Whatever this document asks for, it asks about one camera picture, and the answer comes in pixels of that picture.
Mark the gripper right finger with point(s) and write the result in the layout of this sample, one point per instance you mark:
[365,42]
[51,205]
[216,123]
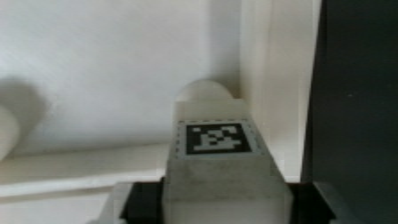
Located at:
[319,205]

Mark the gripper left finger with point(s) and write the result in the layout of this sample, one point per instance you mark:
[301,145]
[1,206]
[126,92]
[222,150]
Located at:
[134,204]

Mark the white table leg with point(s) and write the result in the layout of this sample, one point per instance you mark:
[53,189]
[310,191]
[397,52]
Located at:
[225,187]

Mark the white square table top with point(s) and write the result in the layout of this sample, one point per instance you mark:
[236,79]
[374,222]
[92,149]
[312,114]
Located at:
[101,56]

